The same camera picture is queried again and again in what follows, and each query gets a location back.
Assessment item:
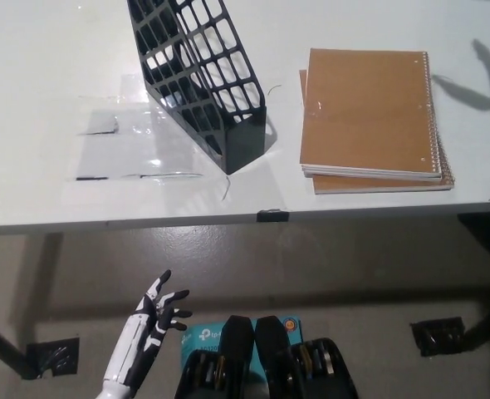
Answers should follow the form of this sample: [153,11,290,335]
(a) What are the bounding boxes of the white and black left hand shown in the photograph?
[103,269,194,386]

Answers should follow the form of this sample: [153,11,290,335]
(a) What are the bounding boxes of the black table edge clip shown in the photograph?
[256,209,290,223]

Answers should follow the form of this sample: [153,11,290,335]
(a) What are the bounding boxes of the clear plastic sheet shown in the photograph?
[64,74,228,184]

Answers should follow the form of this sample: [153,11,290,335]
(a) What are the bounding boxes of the grey tape patch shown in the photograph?
[87,115,120,136]

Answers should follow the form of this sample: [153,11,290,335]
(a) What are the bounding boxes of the thick brown spiral notebook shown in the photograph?
[301,48,444,183]

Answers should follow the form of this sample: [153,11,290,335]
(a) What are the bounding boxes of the black table leg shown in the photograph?
[0,318,35,382]
[456,214,490,351]

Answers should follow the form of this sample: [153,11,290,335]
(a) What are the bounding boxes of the thin brown spiral notebook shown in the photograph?
[298,69,457,196]

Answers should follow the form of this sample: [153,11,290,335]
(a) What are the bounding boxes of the teal tp-link box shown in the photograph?
[180,318,305,367]

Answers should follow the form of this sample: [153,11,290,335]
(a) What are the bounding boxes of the black robot legs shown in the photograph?
[174,315,359,399]

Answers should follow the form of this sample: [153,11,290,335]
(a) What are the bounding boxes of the black plastic book holder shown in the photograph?
[126,0,268,176]

